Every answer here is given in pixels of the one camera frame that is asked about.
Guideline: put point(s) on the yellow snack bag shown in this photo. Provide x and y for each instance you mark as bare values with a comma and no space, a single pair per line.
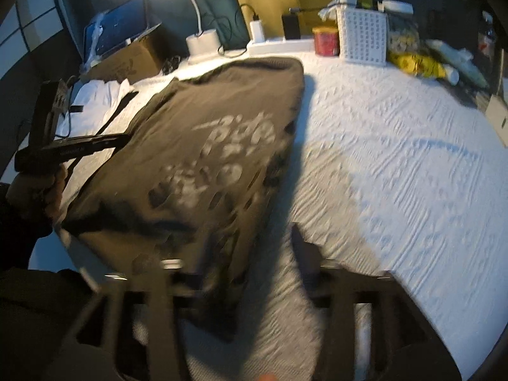
416,63

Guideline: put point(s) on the black charger block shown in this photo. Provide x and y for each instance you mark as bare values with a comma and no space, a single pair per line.
291,27

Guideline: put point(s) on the dark blue curtain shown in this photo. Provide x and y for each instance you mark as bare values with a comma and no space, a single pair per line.
174,4

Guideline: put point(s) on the small red jar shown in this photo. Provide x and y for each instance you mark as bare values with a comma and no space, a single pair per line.
326,43

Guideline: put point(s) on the white rolled tube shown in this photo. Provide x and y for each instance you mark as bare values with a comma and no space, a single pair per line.
451,74

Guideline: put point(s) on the white cloth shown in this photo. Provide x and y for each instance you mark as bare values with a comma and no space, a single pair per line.
95,95

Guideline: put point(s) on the crumpled white plastic bag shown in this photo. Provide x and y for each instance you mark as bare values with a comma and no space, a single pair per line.
456,57

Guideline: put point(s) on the clear plastic water bottle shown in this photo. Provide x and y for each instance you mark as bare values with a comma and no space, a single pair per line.
486,43

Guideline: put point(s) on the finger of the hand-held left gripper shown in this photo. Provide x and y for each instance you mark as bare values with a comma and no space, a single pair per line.
107,142

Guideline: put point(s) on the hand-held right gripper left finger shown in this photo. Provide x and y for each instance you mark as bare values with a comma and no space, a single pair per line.
154,317

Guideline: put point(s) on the glass jar with white lid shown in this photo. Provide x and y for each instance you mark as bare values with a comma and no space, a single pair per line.
397,6

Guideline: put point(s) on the dark brown printed t-shirt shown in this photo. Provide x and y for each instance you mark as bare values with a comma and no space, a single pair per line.
178,107

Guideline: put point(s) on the white plastic basket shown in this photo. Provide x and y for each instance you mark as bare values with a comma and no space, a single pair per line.
363,35

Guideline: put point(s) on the white desk lamp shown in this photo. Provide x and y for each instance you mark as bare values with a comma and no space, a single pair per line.
202,45

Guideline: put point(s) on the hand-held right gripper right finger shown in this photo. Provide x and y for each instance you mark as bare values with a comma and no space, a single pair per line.
307,258

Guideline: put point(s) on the white charger plug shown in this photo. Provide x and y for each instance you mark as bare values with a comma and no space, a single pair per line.
257,29

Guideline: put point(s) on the person's left hand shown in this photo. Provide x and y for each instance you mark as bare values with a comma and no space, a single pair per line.
35,194

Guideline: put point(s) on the brown cardboard box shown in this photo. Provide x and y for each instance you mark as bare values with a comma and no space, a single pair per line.
131,61

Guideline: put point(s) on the white power strip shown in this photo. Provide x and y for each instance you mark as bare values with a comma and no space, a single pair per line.
278,45

